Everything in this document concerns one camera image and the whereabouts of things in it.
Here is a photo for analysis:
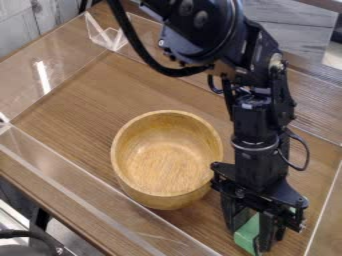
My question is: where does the black cable loop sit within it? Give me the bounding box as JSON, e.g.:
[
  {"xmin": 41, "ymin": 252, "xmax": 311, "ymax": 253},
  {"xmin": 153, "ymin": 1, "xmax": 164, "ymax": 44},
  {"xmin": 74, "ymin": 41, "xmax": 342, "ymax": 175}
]
[{"xmin": 276, "ymin": 128, "xmax": 311, "ymax": 172}]

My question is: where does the clear acrylic corner bracket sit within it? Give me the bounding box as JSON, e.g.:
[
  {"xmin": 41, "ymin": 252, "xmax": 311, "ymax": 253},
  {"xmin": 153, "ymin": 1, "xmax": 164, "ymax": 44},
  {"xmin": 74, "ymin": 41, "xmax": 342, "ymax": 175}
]
[{"xmin": 84, "ymin": 12, "xmax": 128, "ymax": 52}]

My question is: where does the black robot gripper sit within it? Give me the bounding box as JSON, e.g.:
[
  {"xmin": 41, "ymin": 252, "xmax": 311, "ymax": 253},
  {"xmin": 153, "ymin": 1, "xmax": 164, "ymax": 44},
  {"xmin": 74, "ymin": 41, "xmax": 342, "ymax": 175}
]
[{"xmin": 209, "ymin": 143, "xmax": 310, "ymax": 256}]

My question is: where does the green rectangular block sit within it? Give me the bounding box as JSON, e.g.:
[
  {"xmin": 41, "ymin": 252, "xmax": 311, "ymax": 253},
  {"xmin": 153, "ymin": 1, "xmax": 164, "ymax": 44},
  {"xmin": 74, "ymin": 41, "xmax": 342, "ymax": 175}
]
[{"xmin": 232, "ymin": 206, "xmax": 298, "ymax": 256}]

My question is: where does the black table leg bracket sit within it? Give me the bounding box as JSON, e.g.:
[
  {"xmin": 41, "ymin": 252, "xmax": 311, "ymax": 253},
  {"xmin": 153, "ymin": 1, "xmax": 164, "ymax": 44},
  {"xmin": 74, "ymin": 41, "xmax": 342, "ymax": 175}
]
[{"xmin": 28, "ymin": 207, "xmax": 80, "ymax": 256}]

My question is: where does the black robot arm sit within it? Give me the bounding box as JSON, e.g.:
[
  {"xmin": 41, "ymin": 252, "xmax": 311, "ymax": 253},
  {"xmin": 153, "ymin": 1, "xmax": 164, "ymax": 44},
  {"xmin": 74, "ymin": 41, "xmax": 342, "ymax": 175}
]
[{"xmin": 107, "ymin": 0, "xmax": 308, "ymax": 256}]

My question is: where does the brown wooden bowl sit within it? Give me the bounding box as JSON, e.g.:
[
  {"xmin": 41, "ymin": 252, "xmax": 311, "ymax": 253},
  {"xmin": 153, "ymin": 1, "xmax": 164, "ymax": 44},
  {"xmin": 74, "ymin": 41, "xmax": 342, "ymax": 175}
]
[{"xmin": 111, "ymin": 110, "xmax": 223, "ymax": 210}]

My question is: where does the clear acrylic front wall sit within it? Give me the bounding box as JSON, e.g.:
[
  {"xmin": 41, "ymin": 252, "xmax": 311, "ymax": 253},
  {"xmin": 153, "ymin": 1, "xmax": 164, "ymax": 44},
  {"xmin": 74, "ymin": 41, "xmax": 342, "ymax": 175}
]
[{"xmin": 0, "ymin": 115, "xmax": 220, "ymax": 256}]

